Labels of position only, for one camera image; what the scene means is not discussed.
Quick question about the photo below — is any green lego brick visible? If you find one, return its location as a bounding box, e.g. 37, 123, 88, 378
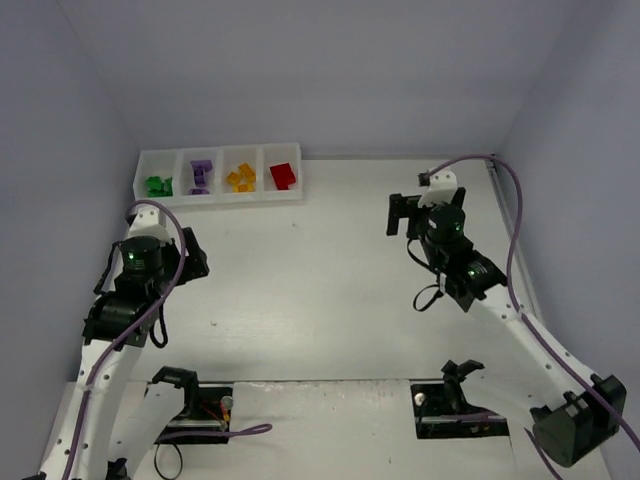
145, 176, 163, 191
147, 189, 165, 198

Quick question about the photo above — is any yellow lego piece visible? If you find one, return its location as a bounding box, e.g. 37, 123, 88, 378
234, 183, 255, 193

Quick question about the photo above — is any purple flower lego piece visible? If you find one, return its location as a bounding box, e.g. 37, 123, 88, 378
190, 159, 213, 187

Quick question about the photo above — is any orange lego brick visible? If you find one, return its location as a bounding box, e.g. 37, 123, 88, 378
238, 163, 256, 183

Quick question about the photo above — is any red yellow lego brick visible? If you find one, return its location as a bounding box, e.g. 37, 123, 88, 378
269, 163, 297, 191

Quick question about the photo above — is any green lego piece from stack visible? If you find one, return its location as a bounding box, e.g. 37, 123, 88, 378
161, 177, 173, 197

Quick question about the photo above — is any green yellow red lego stack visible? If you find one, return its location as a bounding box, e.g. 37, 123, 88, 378
226, 171, 243, 186

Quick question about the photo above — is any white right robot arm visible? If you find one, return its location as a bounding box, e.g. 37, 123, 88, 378
386, 187, 627, 468

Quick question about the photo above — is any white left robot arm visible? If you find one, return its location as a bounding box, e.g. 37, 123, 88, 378
36, 227, 209, 479

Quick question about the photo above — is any clear plastic compartment tray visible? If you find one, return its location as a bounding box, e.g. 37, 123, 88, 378
133, 143, 303, 208

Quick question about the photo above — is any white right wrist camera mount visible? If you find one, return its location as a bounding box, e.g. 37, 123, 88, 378
418, 168, 458, 208

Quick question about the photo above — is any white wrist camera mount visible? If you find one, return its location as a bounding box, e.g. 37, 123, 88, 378
125, 206, 171, 243
418, 168, 458, 208

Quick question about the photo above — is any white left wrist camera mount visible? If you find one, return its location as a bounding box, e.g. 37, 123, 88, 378
125, 206, 171, 243

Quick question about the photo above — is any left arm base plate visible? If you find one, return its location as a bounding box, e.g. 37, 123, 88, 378
157, 383, 234, 446

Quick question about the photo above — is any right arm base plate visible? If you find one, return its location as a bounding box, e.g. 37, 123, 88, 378
410, 382, 510, 440

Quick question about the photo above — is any black thin loop cable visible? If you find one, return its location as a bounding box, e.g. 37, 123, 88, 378
153, 442, 184, 480

